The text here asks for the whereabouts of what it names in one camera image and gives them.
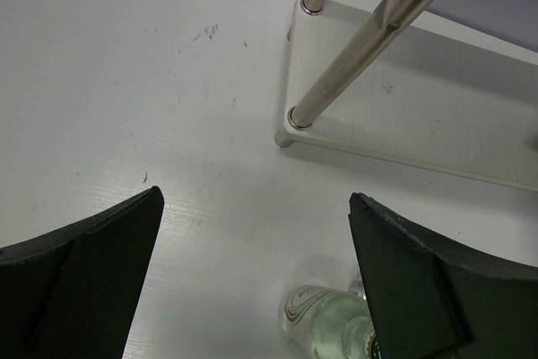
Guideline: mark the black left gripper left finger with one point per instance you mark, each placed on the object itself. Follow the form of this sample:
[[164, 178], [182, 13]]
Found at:
[[73, 292]]

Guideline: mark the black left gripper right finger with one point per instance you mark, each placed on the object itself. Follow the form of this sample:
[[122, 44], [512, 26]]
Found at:
[[430, 296]]

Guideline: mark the clear glass soda bottle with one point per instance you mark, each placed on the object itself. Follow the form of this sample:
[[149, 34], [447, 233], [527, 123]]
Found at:
[[356, 286]]

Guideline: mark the clear Chang soda bottle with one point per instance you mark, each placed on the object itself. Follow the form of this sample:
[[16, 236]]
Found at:
[[328, 323]]

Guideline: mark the white two-tier shelf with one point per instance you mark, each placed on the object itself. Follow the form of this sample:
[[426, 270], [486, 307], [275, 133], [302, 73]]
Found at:
[[386, 79]]

